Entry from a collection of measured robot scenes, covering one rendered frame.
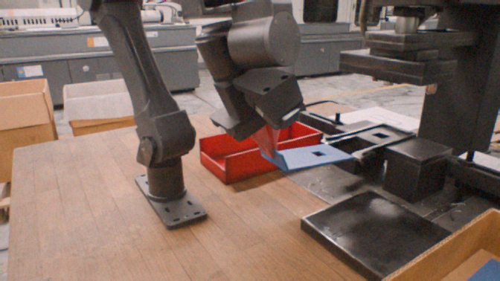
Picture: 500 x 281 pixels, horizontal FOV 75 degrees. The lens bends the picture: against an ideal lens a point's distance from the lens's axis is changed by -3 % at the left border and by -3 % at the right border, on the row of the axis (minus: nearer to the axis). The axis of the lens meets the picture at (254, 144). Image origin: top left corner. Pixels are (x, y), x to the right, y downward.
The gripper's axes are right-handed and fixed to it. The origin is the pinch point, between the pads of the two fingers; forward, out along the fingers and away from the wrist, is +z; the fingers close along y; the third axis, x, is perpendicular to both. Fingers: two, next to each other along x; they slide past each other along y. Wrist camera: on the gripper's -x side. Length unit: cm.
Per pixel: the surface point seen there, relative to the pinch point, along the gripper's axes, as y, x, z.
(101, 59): 12, 445, 49
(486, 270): 10.1, -26.0, 16.9
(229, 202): -8.2, 7.4, 9.0
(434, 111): 43.5, 4.0, 22.7
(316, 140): 16.5, 13.9, 15.6
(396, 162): 18.8, -5.5, 14.8
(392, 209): 10.7, -10.9, 15.8
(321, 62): 334, 437, 237
